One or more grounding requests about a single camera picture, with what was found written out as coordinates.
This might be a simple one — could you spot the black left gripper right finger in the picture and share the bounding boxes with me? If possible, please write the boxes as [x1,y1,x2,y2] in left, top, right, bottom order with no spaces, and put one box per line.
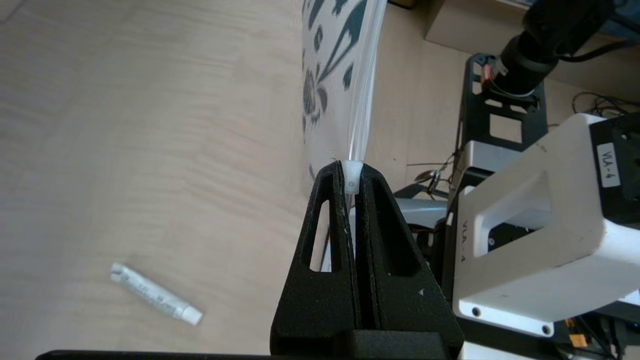
[354,164,465,358]

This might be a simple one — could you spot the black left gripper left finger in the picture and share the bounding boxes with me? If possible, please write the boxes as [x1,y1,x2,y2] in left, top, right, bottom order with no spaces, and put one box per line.
[270,160,362,356]

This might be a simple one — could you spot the small white toothpaste tube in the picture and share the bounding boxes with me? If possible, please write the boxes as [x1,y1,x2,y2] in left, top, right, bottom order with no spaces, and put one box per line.
[110,263,204,326]

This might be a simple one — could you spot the white floral zipper pouch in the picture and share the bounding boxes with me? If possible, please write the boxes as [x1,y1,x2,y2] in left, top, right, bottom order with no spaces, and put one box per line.
[301,0,388,273]

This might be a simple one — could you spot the white and black robot torso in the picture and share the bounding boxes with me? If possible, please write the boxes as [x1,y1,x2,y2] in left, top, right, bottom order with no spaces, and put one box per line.
[447,112,640,338]

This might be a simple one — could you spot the black cylindrical torso joint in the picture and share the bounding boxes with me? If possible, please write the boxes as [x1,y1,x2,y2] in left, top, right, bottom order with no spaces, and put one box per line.
[492,0,616,96]

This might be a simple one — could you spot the thin grey loose wires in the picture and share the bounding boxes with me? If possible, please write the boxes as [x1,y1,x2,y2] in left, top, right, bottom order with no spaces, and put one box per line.
[407,155,456,201]

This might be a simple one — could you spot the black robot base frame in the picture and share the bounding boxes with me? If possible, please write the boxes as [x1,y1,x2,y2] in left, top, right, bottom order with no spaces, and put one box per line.
[457,52,551,156]

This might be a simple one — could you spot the black floor cables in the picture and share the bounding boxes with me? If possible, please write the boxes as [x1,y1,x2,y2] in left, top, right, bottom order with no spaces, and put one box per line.
[572,90,640,118]

